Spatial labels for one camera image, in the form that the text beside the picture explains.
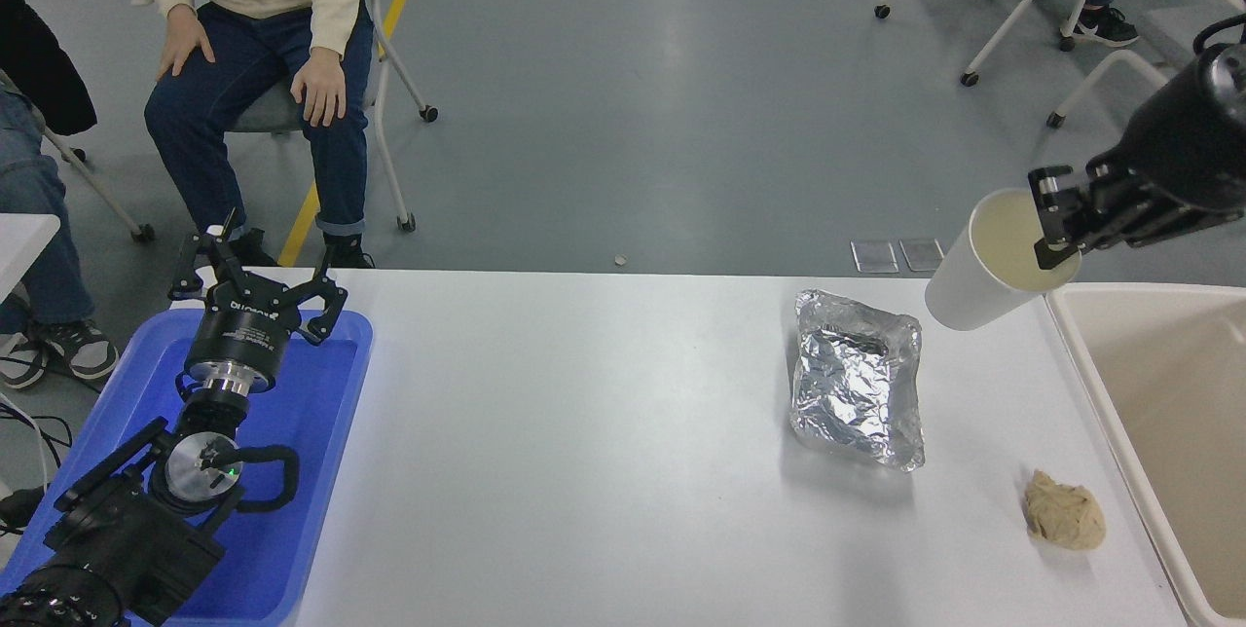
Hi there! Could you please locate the person in black jacket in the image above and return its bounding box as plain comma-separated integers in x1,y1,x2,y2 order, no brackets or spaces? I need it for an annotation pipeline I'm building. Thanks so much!
0,0,120,390

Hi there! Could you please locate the clear floor plate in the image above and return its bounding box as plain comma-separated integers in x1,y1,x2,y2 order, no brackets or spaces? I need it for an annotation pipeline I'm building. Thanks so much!
852,241,899,276
899,240,950,274

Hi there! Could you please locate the person's right hand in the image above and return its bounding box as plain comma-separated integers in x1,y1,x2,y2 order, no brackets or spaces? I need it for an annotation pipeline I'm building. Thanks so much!
156,4,217,81

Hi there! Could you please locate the person's left hand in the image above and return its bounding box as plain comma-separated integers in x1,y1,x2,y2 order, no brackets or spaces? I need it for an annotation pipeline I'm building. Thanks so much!
290,48,348,129

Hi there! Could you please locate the white paper cup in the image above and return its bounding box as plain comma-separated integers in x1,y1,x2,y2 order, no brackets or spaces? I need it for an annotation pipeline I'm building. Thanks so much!
924,187,1083,332

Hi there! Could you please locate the black floor object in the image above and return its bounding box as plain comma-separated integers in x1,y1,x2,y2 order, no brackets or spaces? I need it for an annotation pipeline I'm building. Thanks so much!
0,486,47,533

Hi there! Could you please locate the white floor cable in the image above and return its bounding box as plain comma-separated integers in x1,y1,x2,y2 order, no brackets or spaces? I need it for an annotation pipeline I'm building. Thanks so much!
0,389,52,494

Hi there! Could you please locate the large pale bin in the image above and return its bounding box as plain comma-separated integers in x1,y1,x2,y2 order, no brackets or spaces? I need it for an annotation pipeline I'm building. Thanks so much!
1046,283,1246,627

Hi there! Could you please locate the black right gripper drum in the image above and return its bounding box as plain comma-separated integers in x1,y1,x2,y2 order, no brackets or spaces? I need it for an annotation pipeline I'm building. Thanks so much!
1088,57,1246,214

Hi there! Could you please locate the chair with thin white legs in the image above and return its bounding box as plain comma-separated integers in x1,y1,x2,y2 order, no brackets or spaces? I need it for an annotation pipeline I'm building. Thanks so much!
0,72,157,243

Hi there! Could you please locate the grey swivel chair white frame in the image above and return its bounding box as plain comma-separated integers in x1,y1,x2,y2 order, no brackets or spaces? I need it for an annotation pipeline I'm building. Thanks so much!
131,0,439,234

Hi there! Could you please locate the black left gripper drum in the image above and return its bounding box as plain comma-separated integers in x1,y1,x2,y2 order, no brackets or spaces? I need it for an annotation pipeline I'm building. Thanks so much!
185,284,295,377

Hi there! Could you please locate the white side table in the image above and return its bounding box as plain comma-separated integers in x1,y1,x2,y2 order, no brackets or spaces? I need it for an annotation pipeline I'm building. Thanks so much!
0,214,61,302

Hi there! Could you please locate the crumpled silver foil tray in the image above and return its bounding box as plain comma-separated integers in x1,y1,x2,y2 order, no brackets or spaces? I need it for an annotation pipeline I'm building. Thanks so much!
790,289,928,472

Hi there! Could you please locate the blue plastic tray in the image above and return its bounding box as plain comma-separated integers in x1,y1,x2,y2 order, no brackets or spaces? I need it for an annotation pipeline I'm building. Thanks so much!
0,308,375,627

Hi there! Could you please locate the crumpled tan paper ball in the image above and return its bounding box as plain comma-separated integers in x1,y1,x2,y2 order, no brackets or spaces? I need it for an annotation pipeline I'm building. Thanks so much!
1022,468,1108,551

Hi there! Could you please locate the black floor cable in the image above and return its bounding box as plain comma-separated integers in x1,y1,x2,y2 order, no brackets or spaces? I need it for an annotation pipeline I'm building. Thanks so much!
0,379,77,472

